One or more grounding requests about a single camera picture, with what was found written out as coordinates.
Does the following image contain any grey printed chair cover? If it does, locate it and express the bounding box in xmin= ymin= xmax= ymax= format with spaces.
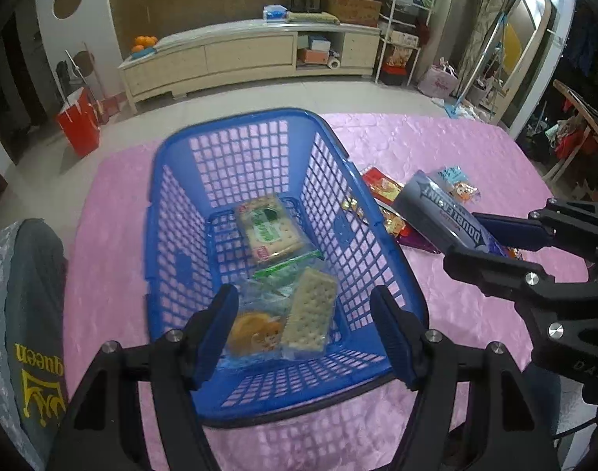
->
xmin=0 ymin=218 xmax=72 ymax=471

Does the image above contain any blue white snack packet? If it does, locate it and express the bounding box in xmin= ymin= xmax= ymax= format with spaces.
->
xmin=435 ymin=166 xmax=483 ymax=206

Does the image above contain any black bag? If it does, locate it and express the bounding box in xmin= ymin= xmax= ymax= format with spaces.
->
xmin=55 ymin=50 xmax=99 ymax=92

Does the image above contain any wooden folding table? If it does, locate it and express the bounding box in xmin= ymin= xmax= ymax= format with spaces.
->
xmin=544 ymin=78 xmax=598 ymax=183

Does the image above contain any dark wooden door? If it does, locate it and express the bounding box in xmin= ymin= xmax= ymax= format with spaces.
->
xmin=2 ymin=15 xmax=48 ymax=127

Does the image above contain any red gift box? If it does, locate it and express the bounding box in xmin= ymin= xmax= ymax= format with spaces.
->
xmin=381 ymin=45 xmax=414 ymax=86

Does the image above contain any pink bag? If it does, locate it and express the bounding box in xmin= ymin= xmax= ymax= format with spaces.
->
xmin=417 ymin=56 xmax=459 ymax=99

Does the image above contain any tall silver air conditioner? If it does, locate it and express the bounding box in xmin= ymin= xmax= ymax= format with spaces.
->
xmin=435 ymin=0 xmax=479 ymax=72

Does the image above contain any grey waste bin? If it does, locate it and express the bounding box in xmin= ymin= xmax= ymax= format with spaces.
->
xmin=468 ymin=82 xmax=494 ymax=107

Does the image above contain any long red snack packet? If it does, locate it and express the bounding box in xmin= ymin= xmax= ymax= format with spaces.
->
xmin=360 ymin=166 xmax=412 ymax=237

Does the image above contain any patterned curtain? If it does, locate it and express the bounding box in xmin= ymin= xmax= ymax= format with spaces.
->
xmin=458 ymin=0 xmax=518 ymax=104

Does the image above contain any red cloth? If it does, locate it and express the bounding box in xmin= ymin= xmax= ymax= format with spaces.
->
xmin=556 ymin=122 xmax=592 ymax=158

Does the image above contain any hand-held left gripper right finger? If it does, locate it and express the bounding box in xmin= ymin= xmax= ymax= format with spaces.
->
xmin=370 ymin=285 xmax=560 ymax=471

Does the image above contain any black router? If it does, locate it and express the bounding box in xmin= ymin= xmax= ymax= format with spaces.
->
xmin=289 ymin=0 xmax=330 ymax=15

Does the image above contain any small orange box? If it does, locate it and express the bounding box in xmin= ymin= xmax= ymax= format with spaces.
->
xmin=296 ymin=49 xmax=330 ymax=66

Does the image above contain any black cable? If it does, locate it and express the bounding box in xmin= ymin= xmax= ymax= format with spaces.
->
xmin=551 ymin=417 xmax=598 ymax=445

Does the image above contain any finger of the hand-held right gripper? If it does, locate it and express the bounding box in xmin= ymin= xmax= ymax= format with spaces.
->
xmin=470 ymin=197 xmax=598 ymax=262
xmin=443 ymin=245 xmax=559 ymax=306

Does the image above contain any green folded mat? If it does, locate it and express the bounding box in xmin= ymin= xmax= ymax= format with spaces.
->
xmin=286 ymin=11 xmax=340 ymax=26

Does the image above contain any purple snack packet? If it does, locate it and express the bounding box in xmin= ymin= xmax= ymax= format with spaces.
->
xmin=394 ymin=227 xmax=445 ymax=256

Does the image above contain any green label cracker packet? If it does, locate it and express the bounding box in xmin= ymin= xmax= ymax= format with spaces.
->
xmin=234 ymin=194 xmax=305 ymax=264

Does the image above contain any beige cabinet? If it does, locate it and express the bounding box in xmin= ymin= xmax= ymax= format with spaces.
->
xmin=119 ymin=18 xmax=383 ymax=104

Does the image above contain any standing mirror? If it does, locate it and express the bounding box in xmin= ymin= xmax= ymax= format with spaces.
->
xmin=490 ymin=0 xmax=558 ymax=126

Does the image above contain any brown cardboard box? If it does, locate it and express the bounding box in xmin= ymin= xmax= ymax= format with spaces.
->
xmin=327 ymin=0 xmax=383 ymax=27

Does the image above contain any clear cracker packet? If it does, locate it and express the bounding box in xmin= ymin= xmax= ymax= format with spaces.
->
xmin=281 ymin=267 xmax=339 ymax=360

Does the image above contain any grey gum packet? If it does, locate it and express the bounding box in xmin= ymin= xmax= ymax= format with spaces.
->
xmin=394 ymin=171 xmax=494 ymax=256

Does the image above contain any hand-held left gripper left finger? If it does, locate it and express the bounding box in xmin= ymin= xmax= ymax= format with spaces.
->
xmin=49 ymin=283 xmax=241 ymax=471

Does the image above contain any yellow snack packet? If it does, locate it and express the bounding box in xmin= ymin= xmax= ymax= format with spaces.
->
xmin=344 ymin=195 xmax=376 ymax=221

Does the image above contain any red paper bag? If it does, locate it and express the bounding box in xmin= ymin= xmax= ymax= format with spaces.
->
xmin=55 ymin=87 xmax=102 ymax=158

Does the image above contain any mop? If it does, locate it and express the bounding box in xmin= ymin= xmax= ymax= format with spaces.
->
xmin=443 ymin=0 xmax=518 ymax=119

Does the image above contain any large light blue snack packet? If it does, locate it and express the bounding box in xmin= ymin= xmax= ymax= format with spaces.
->
xmin=219 ymin=279 xmax=293 ymax=372

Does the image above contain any pink tablecloth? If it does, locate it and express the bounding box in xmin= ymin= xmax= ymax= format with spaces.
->
xmin=66 ymin=113 xmax=592 ymax=471

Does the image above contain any white metal rack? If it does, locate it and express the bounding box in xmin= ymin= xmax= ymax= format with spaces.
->
xmin=370 ymin=0 xmax=438 ymax=87

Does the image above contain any glass sliding door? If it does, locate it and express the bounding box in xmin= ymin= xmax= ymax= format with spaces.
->
xmin=544 ymin=0 xmax=598 ymax=123

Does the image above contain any blue plastic basket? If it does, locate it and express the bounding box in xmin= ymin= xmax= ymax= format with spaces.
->
xmin=143 ymin=107 xmax=430 ymax=429

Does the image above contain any person's right leg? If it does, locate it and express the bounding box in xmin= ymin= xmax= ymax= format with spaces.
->
xmin=522 ymin=363 xmax=564 ymax=453

